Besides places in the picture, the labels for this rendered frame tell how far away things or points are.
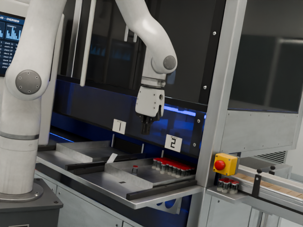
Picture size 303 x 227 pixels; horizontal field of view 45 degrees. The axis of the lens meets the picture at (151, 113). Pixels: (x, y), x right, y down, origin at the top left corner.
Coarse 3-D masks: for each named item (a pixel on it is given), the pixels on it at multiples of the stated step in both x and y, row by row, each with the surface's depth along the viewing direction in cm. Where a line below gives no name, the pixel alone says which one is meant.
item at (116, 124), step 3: (114, 120) 183; (117, 120) 181; (114, 123) 183; (117, 123) 181; (123, 123) 179; (114, 126) 183; (117, 126) 181; (123, 126) 179; (114, 129) 183; (117, 129) 181; (120, 129) 180; (123, 129) 179; (120, 132) 180; (123, 132) 179
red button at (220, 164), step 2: (218, 160) 141; (220, 160) 141; (216, 162) 141; (218, 162) 141; (220, 162) 140; (222, 162) 140; (216, 164) 141; (218, 164) 140; (220, 164) 140; (222, 164) 140; (224, 164) 140; (216, 166) 141; (218, 166) 140; (220, 166) 140; (222, 166) 140; (224, 166) 140; (216, 168) 141; (218, 168) 140; (220, 168) 140; (222, 168) 140; (218, 170) 141
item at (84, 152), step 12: (60, 144) 172; (72, 144) 177; (84, 144) 183; (96, 144) 189; (108, 144) 195; (72, 156) 162; (84, 156) 157; (96, 156) 171; (108, 156) 161; (120, 156) 166; (132, 156) 172; (144, 156) 179
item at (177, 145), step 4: (168, 136) 161; (172, 136) 159; (168, 140) 161; (172, 140) 159; (176, 140) 158; (180, 140) 156; (168, 144) 161; (172, 144) 159; (176, 144) 158; (180, 144) 156; (168, 148) 160; (172, 148) 159; (176, 148) 158; (180, 148) 156
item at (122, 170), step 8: (136, 160) 162; (144, 160) 167; (152, 160) 171; (104, 168) 149; (112, 168) 146; (120, 168) 156; (128, 168) 158; (144, 168) 163; (120, 176) 143; (128, 176) 140; (136, 176) 137; (144, 176) 151; (152, 176) 153; (160, 176) 154; (168, 176) 156; (192, 176) 151; (136, 184) 137; (144, 184) 135; (152, 184) 132; (160, 184) 135; (168, 184) 139
